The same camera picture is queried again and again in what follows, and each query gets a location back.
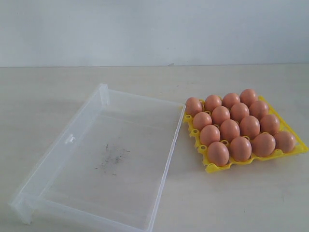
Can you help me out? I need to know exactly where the brown egg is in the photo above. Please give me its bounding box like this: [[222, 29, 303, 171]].
[[199, 125, 221, 146], [229, 136, 252, 162], [239, 116, 261, 140], [249, 100, 269, 121], [230, 102, 250, 123], [260, 114, 280, 135], [239, 88, 258, 107], [185, 97, 203, 117], [251, 133, 276, 157], [207, 142, 229, 167], [222, 93, 240, 110], [211, 105, 231, 126], [193, 112, 212, 131], [274, 131, 296, 153], [204, 94, 222, 112], [220, 119, 240, 143]]

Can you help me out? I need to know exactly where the yellow plastic egg tray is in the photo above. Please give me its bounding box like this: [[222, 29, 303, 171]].
[[183, 95, 309, 173]]

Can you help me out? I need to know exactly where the clear plastic bin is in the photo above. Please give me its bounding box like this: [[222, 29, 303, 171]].
[[10, 84, 185, 232]]

